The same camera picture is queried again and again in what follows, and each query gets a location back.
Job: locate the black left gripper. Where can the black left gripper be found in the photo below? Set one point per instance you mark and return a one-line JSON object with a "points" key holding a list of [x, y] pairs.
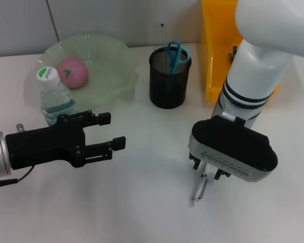
{"points": [[45, 149]]}

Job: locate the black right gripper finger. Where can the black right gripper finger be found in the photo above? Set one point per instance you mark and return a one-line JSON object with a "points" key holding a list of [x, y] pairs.
{"points": [[194, 160], [221, 174]]}

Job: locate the grey white pen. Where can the grey white pen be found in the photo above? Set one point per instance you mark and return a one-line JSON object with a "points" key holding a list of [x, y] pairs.
{"points": [[198, 189]]}

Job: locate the clear green-label water bottle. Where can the clear green-label water bottle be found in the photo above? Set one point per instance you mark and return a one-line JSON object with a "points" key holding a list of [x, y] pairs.
{"points": [[55, 98]]}

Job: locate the pink toy peach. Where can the pink toy peach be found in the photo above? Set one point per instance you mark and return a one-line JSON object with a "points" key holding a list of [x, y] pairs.
{"points": [[74, 76]]}

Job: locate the blue scissors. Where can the blue scissors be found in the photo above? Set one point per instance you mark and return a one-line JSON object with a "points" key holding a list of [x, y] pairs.
{"points": [[173, 50]]}

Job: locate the transparent plastic ruler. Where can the transparent plastic ruler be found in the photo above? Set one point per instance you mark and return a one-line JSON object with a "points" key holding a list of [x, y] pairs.
{"points": [[159, 38]]}

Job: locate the green plastic wrapper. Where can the green plastic wrapper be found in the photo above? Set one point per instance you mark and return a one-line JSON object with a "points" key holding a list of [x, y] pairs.
{"points": [[233, 53]]}

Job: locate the black mesh pen holder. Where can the black mesh pen holder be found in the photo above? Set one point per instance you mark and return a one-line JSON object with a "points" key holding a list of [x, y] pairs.
{"points": [[162, 93]]}

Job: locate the green glass fruit plate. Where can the green glass fruit plate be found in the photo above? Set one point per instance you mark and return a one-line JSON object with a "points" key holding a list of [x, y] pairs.
{"points": [[109, 65]]}

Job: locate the yellow plastic bin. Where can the yellow plastic bin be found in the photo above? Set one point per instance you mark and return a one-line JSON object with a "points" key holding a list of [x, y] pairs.
{"points": [[215, 50]]}

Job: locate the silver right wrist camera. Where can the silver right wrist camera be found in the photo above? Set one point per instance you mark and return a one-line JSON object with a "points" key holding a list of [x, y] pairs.
{"points": [[233, 149]]}

